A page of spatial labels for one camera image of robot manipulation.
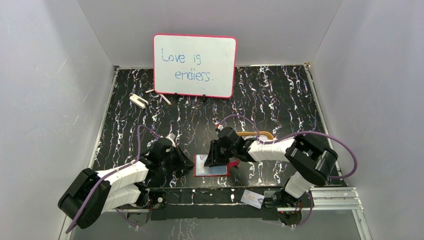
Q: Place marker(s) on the white board with red frame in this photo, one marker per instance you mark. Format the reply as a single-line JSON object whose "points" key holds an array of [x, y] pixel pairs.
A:
{"points": [[194, 65]]}

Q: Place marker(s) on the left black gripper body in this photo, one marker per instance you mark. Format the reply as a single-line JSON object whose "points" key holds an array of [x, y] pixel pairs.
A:
{"points": [[174, 156]]}

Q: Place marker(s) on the white VIP credit card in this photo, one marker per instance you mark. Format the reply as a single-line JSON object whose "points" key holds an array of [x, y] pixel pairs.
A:
{"points": [[200, 168]]}

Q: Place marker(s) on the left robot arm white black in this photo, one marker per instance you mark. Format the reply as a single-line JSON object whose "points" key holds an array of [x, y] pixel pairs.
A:
{"points": [[93, 193]]}

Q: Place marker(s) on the white board eraser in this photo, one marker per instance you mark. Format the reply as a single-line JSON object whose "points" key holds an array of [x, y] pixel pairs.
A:
{"points": [[139, 101]]}

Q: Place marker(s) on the red leather card holder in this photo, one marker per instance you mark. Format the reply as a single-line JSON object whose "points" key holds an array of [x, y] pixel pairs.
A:
{"points": [[222, 170]]}

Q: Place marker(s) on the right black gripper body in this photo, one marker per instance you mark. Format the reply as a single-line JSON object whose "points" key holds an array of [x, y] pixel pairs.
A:
{"points": [[226, 152]]}

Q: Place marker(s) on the white marker pen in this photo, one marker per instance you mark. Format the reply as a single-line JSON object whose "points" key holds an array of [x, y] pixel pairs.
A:
{"points": [[165, 99]]}

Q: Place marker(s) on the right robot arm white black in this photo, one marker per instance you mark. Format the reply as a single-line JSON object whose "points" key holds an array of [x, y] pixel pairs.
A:
{"points": [[311, 158]]}

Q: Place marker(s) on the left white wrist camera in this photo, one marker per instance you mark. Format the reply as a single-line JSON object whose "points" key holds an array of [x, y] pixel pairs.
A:
{"points": [[172, 137]]}

